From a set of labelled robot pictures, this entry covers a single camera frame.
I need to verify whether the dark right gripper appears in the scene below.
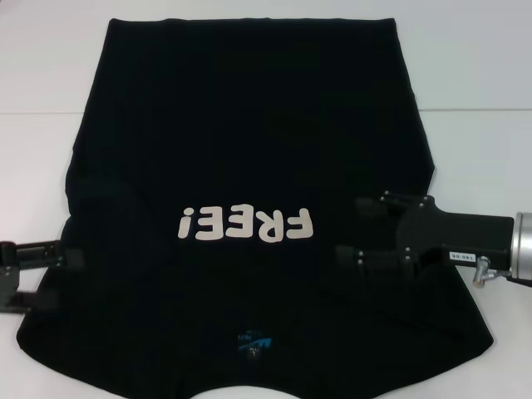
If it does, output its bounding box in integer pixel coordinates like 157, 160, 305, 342
334, 190, 515, 276

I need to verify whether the black shirt with FREE print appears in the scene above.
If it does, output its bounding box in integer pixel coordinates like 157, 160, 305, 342
15, 16, 495, 399

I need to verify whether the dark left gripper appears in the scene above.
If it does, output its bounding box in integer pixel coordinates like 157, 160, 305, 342
0, 239, 86, 315

